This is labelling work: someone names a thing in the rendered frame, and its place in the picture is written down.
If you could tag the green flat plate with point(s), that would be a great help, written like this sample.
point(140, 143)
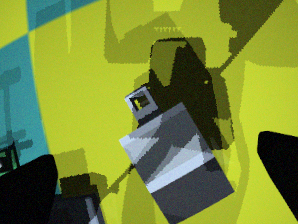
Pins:
point(10, 161)

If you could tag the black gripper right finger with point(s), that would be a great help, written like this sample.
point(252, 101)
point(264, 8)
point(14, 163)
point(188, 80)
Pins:
point(279, 154)

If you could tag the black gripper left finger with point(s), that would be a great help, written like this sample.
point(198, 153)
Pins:
point(27, 192)

